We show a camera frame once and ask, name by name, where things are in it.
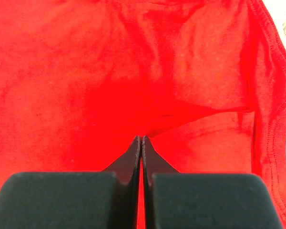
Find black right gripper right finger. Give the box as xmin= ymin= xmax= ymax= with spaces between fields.
xmin=142 ymin=136 xmax=283 ymax=229

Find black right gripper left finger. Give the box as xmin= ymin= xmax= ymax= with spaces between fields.
xmin=0 ymin=136 xmax=141 ymax=229

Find red t shirt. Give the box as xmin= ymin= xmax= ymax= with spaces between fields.
xmin=0 ymin=0 xmax=286 ymax=228

